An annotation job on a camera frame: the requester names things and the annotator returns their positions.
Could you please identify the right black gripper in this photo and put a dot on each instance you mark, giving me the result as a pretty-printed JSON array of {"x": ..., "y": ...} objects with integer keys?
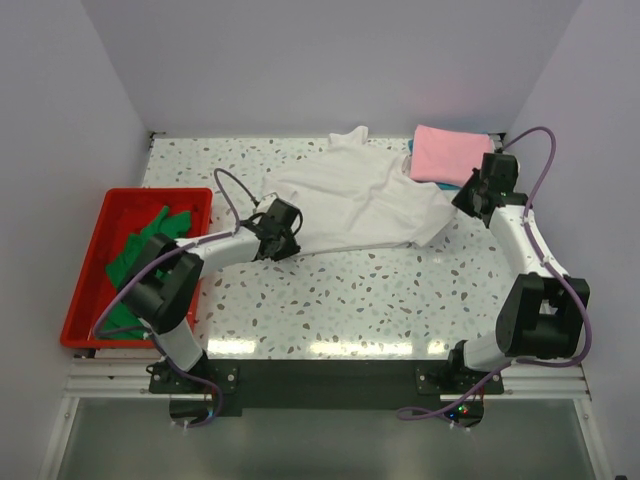
[{"x": 460, "y": 202}]

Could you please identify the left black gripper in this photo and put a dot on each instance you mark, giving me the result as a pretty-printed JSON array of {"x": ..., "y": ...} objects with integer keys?
[{"x": 291, "y": 249}]

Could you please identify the white t shirt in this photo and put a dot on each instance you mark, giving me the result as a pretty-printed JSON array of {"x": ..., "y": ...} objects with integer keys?
[{"x": 354, "y": 196}]

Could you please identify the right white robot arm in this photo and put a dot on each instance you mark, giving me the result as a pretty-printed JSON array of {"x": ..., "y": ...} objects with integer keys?
[{"x": 543, "y": 318}]

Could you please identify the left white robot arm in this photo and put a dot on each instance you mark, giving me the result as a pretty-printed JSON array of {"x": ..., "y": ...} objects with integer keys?
[{"x": 159, "y": 287}]

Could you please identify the folded teal t shirt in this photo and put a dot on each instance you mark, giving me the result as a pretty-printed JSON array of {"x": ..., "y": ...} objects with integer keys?
[{"x": 442, "y": 186}]

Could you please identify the folded pink t shirt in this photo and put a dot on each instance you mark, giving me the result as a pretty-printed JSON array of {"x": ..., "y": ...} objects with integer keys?
[{"x": 447, "y": 157}]

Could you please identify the red plastic bin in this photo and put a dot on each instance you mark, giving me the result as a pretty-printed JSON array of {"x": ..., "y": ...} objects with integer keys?
[{"x": 125, "y": 211}]

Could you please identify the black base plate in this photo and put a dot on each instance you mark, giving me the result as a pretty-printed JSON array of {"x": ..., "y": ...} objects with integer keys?
[{"x": 466, "y": 408}]

